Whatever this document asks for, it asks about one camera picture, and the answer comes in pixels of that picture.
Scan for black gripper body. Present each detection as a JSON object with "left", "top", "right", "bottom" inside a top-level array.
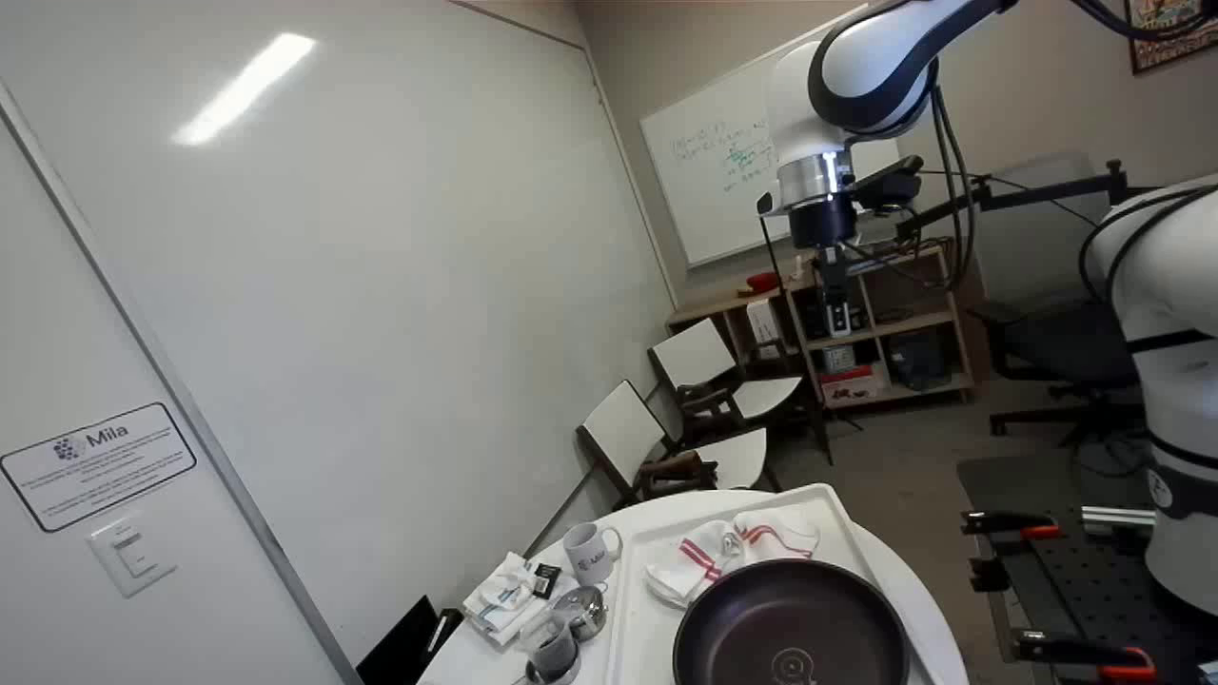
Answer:
[{"left": 783, "top": 195, "right": 865, "bottom": 309}]

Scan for black frying pan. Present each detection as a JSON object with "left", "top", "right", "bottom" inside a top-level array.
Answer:
[{"left": 670, "top": 557, "right": 912, "bottom": 685}]

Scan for tall wooden shelf unit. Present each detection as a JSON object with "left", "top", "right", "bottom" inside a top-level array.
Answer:
[{"left": 779, "top": 240, "right": 982, "bottom": 413}]

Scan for red box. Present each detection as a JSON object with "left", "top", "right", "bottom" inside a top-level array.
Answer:
[{"left": 820, "top": 365, "right": 882, "bottom": 406}]

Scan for black bag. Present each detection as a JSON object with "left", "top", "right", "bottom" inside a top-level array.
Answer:
[{"left": 882, "top": 327, "right": 957, "bottom": 393}]

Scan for black office chair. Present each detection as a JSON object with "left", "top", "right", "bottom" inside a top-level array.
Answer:
[{"left": 979, "top": 294, "right": 1153, "bottom": 450}]

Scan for silver metal bar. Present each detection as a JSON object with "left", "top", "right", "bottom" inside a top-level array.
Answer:
[{"left": 1077, "top": 501, "right": 1161, "bottom": 533}]

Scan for white mug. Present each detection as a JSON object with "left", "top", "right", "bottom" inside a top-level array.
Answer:
[{"left": 561, "top": 519, "right": 629, "bottom": 589}]

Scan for black breadboard base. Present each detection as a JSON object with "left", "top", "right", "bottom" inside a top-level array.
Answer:
[{"left": 952, "top": 450, "right": 1218, "bottom": 685}]

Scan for small metal bowl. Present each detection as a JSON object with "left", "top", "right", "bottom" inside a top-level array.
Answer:
[{"left": 553, "top": 582, "right": 612, "bottom": 647}]

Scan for white napkin packets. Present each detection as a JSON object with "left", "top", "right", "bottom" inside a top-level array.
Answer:
[{"left": 458, "top": 549, "right": 561, "bottom": 653}]

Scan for white notice sign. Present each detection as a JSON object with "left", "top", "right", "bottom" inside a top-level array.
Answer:
[{"left": 0, "top": 400, "right": 203, "bottom": 538}]

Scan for black mounted camera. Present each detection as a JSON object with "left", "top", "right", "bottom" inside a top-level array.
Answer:
[{"left": 854, "top": 151, "right": 930, "bottom": 218}]

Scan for wall whiteboard with writing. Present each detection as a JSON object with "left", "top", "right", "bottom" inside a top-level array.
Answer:
[{"left": 637, "top": 2, "right": 882, "bottom": 273}]

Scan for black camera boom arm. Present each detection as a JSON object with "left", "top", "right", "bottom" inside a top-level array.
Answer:
[{"left": 891, "top": 157, "right": 1161, "bottom": 247}]

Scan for orange handled clamp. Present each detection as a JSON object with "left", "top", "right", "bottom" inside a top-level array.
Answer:
[
  {"left": 960, "top": 507, "right": 1073, "bottom": 549},
  {"left": 1010, "top": 628, "right": 1161, "bottom": 685}
]

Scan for framed wall picture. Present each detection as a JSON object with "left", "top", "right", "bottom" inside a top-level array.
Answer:
[{"left": 1122, "top": 0, "right": 1218, "bottom": 76}]

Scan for large blank wall whiteboard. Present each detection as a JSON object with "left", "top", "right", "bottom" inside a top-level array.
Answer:
[{"left": 0, "top": 0, "right": 680, "bottom": 674}]

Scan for white light switch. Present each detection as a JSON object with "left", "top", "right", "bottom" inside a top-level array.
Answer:
[{"left": 86, "top": 511, "right": 181, "bottom": 601}]

